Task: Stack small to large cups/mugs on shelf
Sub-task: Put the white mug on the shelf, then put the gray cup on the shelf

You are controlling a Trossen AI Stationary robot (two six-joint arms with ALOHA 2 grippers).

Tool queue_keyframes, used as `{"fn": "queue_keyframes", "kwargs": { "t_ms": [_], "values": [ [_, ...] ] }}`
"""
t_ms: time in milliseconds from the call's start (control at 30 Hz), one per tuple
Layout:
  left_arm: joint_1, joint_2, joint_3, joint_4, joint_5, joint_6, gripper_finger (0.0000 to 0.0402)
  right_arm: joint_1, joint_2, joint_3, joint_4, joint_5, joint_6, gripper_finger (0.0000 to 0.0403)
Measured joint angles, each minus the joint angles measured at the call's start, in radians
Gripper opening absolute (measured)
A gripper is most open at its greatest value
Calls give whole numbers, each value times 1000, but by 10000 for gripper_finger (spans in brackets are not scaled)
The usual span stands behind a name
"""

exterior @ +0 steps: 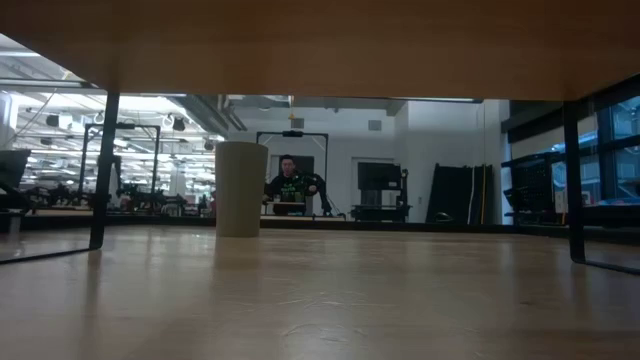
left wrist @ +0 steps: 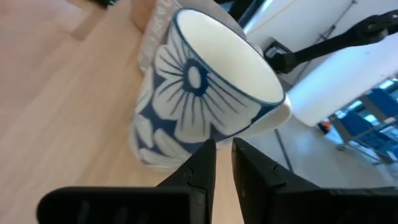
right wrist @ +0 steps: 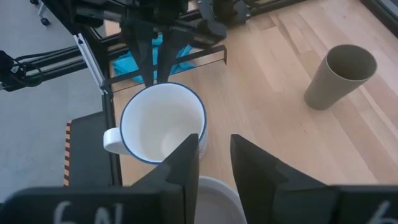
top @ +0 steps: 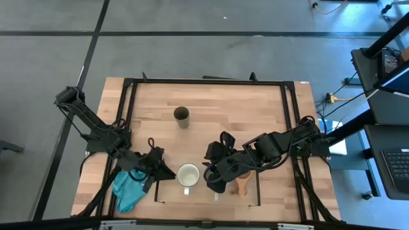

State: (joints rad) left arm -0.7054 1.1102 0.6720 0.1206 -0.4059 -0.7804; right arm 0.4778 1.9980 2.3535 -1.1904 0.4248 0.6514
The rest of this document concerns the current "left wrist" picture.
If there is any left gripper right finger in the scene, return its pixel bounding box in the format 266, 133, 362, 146
231, 137, 398, 224

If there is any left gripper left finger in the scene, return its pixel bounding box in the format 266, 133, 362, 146
36, 138, 217, 224

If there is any cart with blue bins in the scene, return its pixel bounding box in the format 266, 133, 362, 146
329, 77, 398, 166

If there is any blue white flower mug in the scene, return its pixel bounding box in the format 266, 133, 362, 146
127, 7, 293, 170

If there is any orange object on floor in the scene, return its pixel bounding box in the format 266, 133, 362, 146
317, 119, 332, 135

